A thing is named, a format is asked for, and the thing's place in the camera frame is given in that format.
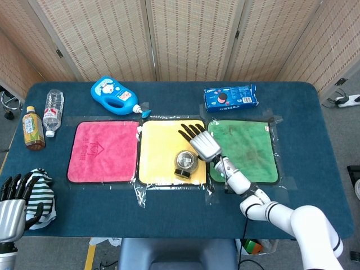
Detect white power strip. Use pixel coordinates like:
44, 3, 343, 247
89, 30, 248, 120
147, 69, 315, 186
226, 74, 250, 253
335, 94, 360, 109

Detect blue Oreo cookie box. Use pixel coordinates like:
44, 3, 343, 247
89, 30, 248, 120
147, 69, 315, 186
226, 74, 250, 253
203, 84, 260, 114

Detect black box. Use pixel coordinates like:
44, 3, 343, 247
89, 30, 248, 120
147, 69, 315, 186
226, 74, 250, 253
346, 165, 360, 186

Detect pink cloth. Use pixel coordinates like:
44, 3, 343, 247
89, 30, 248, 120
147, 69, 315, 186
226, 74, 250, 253
66, 120, 141, 184

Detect blue detergent bottle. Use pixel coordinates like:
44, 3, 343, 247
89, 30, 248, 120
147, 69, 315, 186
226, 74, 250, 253
90, 75, 152, 119

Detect woven folding screen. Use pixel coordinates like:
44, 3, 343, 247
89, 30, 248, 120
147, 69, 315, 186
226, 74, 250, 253
0, 0, 360, 100

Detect white bag with colourful items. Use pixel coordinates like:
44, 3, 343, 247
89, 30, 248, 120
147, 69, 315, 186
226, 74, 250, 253
235, 238, 279, 256

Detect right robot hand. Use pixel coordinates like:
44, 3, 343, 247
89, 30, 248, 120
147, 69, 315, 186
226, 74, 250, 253
178, 123, 223, 163

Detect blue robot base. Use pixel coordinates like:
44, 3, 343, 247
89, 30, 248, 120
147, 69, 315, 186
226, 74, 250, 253
117, 238, 239, 270

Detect chrome chair base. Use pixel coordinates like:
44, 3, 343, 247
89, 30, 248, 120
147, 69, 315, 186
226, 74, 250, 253
0, 90, 23, 121

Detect tea drink bottle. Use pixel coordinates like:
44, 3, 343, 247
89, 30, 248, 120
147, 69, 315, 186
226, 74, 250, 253
22, 106, 46, 151

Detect striped green white cloth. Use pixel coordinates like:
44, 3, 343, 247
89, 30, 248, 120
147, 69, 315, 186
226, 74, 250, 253
16, 168, 57, 230

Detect clear plastic water bottle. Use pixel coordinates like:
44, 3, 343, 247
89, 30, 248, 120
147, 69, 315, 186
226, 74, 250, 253
42, 89, 65, 138

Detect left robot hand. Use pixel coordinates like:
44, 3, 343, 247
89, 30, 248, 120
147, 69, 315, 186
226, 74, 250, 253
0, 172, 44, 243

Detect yellow cloth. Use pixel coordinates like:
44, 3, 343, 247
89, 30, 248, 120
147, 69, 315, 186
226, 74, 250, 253
137, 119, 208, 186

